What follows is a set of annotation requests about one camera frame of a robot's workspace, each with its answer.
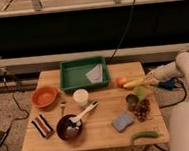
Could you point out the green cucumber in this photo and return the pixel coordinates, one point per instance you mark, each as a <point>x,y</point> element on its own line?
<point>148,134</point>

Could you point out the dark purple bowl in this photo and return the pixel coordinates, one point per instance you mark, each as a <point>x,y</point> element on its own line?
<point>67,130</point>

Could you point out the orange bowl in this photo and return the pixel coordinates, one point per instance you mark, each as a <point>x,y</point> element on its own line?
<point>44,96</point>

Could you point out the blue object beside table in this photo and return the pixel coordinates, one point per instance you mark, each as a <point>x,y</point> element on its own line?
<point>167,85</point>

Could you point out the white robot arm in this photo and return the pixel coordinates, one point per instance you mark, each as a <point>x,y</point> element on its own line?
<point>179,118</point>

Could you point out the blue sponge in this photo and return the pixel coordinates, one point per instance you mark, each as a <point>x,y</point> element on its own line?
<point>122,121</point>

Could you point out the yellow banana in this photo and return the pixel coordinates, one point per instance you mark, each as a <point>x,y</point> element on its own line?
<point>134,83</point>

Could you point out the bunch of red grapes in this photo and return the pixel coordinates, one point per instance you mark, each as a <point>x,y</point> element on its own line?
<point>142,109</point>

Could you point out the metal can green label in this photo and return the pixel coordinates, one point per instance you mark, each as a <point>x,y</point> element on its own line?
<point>136,97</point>

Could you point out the green plastic tray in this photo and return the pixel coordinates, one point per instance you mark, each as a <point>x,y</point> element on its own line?
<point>73,74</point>

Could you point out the white plastic cup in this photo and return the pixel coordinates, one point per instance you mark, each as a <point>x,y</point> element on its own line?
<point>81,97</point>

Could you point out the white folded paper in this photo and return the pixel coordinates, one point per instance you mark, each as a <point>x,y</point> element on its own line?
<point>95,75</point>

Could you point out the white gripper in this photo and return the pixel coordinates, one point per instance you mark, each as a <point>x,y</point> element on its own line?
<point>161,73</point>

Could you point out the metal fork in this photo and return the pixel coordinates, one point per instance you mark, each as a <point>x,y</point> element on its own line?
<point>62,105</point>

